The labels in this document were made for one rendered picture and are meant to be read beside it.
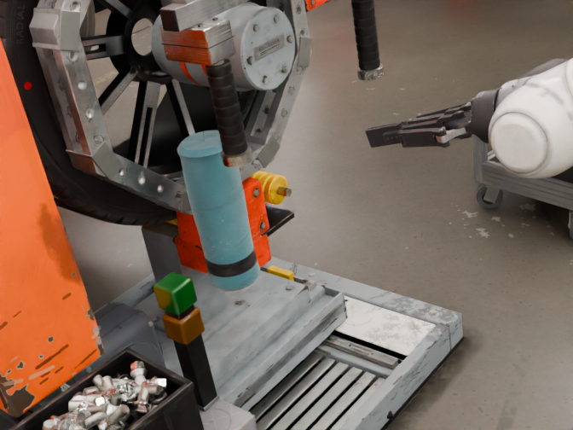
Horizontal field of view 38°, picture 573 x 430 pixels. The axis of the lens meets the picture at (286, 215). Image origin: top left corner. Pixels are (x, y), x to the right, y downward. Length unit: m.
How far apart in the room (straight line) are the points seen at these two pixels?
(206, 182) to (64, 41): 0.29
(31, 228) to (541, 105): 0.65
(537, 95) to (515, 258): 1.34
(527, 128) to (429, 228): 1.51
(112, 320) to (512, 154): 0.85
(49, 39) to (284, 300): 0.83
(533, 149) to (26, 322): 0.68
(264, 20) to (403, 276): 1.10
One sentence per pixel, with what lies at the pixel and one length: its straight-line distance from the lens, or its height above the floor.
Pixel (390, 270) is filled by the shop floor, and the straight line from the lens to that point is 2.25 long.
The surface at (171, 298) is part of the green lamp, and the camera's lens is 1.10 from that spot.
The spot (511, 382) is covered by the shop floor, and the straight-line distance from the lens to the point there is 1.88.
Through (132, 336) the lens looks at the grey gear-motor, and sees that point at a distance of 1.51.
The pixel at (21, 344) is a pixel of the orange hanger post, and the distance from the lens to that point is 1.16.
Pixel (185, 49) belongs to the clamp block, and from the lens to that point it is 1.13.
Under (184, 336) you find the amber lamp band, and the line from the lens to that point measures 1.13.
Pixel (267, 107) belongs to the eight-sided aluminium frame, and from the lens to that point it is 1.61.
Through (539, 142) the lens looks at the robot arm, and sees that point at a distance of 0.93.
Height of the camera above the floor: 1.23
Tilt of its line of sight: 28 degrees down
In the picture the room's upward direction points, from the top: 10 degrees counter-clockwise
